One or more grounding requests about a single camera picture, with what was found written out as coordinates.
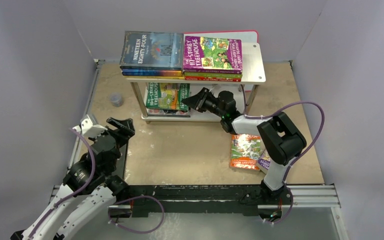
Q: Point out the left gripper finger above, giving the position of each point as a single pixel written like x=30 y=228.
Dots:
x=125 y=123
x=125 y=132

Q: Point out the orange Treehouse book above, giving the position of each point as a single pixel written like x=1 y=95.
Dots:
x=245 y=150

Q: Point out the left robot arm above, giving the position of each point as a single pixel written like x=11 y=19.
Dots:
x=89 y=185

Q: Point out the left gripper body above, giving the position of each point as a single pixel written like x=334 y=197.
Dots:
x=117 y=134

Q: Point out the green 65-Storey Treehouse book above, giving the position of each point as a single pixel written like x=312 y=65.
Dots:
x=213 y=75

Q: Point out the small clear plastic cup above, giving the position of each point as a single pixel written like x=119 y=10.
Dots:
x=115 y=99

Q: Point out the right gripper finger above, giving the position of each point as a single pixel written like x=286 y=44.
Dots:
x=195 y=102
x=205 y=93

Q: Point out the black Moon Sixpence book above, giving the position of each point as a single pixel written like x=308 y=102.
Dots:
x=121 y=162

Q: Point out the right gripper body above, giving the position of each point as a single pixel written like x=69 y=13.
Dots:
x=204 y=101

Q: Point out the white two-tier metal shelf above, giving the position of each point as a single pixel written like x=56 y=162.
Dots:
x=244 y=92

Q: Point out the Jane Eyre book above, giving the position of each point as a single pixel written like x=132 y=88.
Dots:
x=151 y=73

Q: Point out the Little Women book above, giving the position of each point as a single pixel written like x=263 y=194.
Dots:
x=168 y=113

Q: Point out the red 13-Storey Treehouse book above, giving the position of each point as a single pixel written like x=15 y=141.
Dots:
x=213 y=79

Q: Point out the purple Treehouse book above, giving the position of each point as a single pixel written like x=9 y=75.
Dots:
x=263 y=162

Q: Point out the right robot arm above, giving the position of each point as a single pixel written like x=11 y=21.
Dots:
x=282 y=140

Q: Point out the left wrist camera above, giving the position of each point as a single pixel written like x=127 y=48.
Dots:
x=89 y=127

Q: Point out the yellow book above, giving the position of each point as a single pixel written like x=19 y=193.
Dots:
x=156 y=77

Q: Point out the Nineteen Eighty-Four blue book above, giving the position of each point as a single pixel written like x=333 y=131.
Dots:
x=148 y=50

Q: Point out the dark green Treehouse book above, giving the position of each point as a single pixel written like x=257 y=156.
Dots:
x=167 y=96

